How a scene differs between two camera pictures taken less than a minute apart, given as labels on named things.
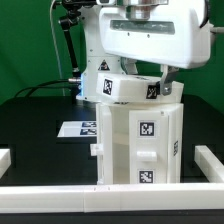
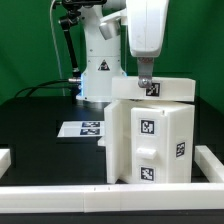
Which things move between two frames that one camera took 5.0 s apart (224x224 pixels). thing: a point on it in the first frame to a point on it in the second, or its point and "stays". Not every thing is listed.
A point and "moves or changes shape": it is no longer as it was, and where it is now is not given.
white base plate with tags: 78,129 stays
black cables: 40,86 stays
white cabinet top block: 135,88 moves or changes shape
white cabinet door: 103,148 to 113,141
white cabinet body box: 121,138 moves or changes shape
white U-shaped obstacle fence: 91,198 stays
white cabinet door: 148,140 stays
